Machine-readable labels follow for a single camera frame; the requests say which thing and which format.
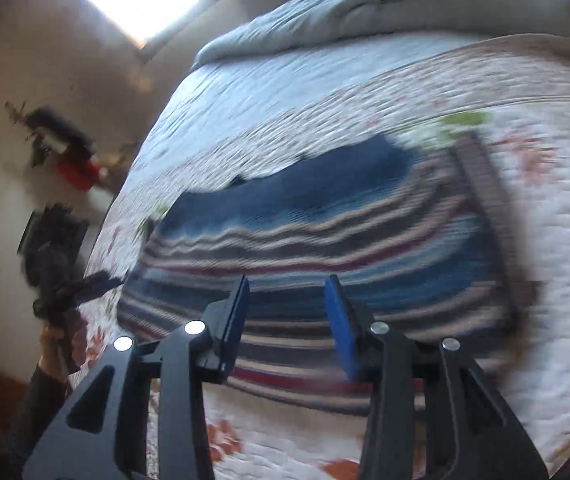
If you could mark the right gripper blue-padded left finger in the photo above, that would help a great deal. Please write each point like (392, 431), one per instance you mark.
(101, 433)

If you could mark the striped knitted sweater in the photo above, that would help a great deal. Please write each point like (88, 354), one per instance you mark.
(425, 238)

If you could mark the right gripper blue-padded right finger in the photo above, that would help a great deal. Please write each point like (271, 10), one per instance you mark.
(470, 431)

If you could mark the clothes hanging on wall rack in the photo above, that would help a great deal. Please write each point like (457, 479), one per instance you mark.
(71, 152)

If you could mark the white floral quilted bedspread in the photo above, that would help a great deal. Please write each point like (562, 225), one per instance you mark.
(236, 121)

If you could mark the person's left forearm dark sleeve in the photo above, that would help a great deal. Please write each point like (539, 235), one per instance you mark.
(41, 402)

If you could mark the person's left hand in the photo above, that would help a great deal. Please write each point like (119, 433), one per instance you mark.
(63, 350)

